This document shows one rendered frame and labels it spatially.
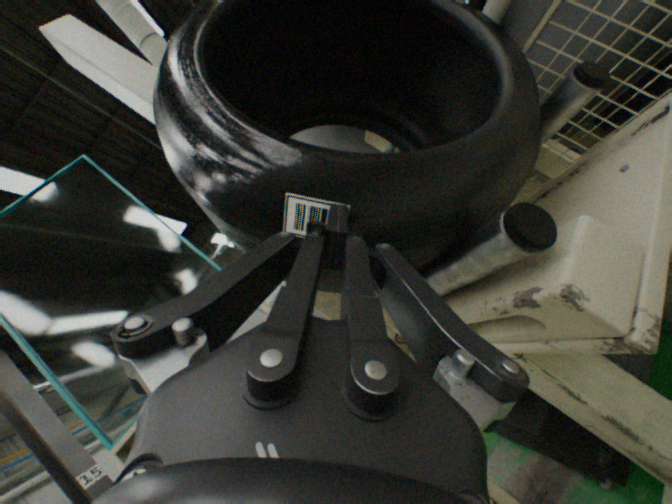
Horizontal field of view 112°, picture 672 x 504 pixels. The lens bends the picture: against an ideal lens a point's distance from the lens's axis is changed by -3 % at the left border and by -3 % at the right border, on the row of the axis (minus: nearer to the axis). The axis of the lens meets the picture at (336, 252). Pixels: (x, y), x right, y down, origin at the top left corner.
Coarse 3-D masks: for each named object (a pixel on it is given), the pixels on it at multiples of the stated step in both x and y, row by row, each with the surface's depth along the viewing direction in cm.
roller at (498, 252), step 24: (504, 216) 20; (528, 216) 20; (480, 240) 23; (504, 240) 20; (528, 240) 19; (552, 240) 19; (456, 264) 27; (480, 264) 24; (504, 264) 22; (456, 288) 31
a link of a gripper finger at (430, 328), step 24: (384, 264) 13; (408, 264) 13; (384, 288) 13; (408, 288) 11; (432, 288) 11; (408, 312) 11; (432, 312) 9; (408, 336) 11; (432, 336) 9; (456, 336) 8; (480, 336) 8; (432, 360) 9; (480, 360) 7; (504, 360) 7; (504, 384) 7; (528, 384) 7
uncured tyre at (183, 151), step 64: (256, 0) 35; (320, 0) 45; (384, 0) 44; (448, 0) 36; (192, 64) 27; (256, 64) 49; (320, 64) 56; (384, 64) 55; (448, 64) 47; (512, 64) 31; (192, 128) 24; (256, 128) 23; (384, 128) 62; (448, 128) 55; (512, 128) 26; (192, 192) 27; (256, 192) 23; (320, 192) 22; (384, 192) 22; (448, 192) 23; (512, 192) 27
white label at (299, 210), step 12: (288, 204) 22; (300, 204) 22; (312, 204) 22; (324, 204) 22; (288, 216) 23; (300, 216) 23; (312, 216) 22; (324, 216) 22; (288, 228) 23; (300, 228) 23
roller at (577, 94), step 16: (592, 64) 29; (576, 80) 29; (592, 80) 28; (608, 80) 29; (560, 96) 31; (576, 96) 30; (592, 96) 30; (544, 112) 34; (560, 112) 32; (576, 112) 32; (544, 128) 35; (560, 128) 35
